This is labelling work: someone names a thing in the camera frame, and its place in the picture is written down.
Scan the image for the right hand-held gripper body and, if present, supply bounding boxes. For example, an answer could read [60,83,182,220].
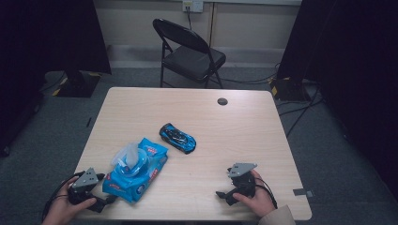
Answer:
[228,162,258,199]

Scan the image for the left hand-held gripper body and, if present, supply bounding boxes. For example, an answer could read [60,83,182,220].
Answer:
[68,167,106,205]

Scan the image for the blue wet wipes pack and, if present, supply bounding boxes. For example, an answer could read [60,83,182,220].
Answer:
[101,137,169,203]

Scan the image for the blue toy car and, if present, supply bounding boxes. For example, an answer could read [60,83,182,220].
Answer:
[159,122,197,155]

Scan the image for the person's right hand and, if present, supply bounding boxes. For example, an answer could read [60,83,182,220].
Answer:
[233,171,276,218]

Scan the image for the person's left hand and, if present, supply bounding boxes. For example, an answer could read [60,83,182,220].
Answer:
[41,176,98,225]

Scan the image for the grey tape strip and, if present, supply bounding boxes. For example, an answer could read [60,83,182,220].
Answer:
[293,188,314,198]

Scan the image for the black stand base yellow tape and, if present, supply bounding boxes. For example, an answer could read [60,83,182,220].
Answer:
[269,77,311,101]

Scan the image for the black folding chair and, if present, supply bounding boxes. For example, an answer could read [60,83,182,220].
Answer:
[152,18,227,89]

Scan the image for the black curtain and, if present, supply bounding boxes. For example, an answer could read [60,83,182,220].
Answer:
[0,0,112,158]
[276,0,398,201]

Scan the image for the right hand-held gripper cable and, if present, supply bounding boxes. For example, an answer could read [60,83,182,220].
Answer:
[254,176,279,210]

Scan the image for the hand-held gripper cable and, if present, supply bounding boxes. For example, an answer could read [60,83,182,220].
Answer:
[254,176,279,210]
[41,171,85,221]

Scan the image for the left hand-held gripper cable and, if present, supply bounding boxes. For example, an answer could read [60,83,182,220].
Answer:
[41,171,85,221]

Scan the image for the black floor cable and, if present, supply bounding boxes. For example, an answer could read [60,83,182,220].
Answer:
[219,62,280,85]
[278,83,325,139]

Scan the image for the vertical wall conduit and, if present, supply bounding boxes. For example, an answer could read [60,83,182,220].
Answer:
[208,2,218,48]

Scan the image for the black plug with cable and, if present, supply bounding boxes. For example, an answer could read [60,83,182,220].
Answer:
[185,5,193,31]

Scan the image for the white wall socket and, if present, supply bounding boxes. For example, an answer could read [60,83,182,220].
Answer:
[182,0,205,13]

